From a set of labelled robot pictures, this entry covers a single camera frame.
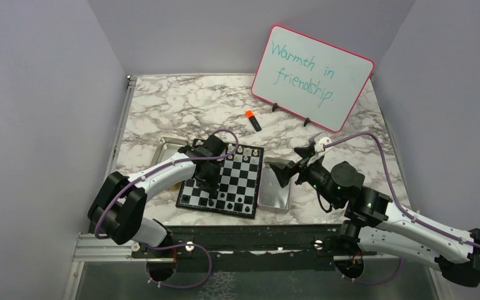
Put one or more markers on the black white chess board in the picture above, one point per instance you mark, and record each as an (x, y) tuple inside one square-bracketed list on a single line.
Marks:
[(237, 179)]

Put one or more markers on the black mounting base rail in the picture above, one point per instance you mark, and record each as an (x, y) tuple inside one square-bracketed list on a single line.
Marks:
[(251, 248)]

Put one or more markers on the gold tin box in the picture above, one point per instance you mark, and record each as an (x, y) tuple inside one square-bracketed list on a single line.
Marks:
[(166, 148)]

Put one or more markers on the silver tin lid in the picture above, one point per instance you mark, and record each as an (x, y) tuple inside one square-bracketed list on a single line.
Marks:
[(272, 197)]

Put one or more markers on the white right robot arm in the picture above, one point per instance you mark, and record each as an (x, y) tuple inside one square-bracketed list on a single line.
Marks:
[(374, 223)]

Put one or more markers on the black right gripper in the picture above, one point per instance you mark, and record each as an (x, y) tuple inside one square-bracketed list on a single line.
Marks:
[(285, 173)]

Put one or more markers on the pink framed whiteboard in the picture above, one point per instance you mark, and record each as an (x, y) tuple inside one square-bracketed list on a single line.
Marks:
[(309, 78)]

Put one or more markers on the orange black highlighter marker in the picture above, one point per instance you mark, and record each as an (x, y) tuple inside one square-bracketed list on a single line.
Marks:
[(252, 119)]

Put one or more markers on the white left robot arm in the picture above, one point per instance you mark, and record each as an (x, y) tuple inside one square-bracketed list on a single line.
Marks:
[(117, 211)]

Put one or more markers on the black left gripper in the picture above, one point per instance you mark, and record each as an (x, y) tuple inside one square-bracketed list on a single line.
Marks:
[(212, 187)]

